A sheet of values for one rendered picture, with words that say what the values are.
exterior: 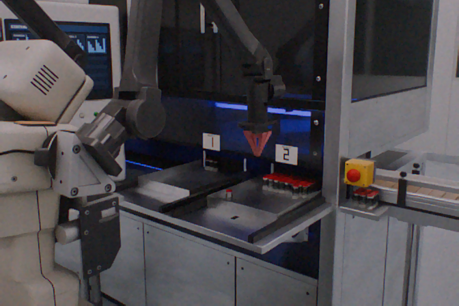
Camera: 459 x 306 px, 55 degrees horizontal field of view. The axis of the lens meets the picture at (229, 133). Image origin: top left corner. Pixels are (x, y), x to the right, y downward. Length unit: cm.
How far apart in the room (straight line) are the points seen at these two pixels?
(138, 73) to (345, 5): 73
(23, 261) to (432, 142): 555
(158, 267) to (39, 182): 132
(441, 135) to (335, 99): 474
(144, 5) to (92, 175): 34
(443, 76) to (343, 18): 468
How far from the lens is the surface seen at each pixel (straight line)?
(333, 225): 149
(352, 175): 137
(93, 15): 190
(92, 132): 82
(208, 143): 172
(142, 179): 163
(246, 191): 155
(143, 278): 227
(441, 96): 604
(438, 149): 613
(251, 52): 114
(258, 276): 174
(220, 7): 107
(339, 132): 140
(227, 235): 121
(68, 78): 95
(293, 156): 150
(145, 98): 86
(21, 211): 96
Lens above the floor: 136
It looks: 11 degrees down
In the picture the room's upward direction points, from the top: straight up
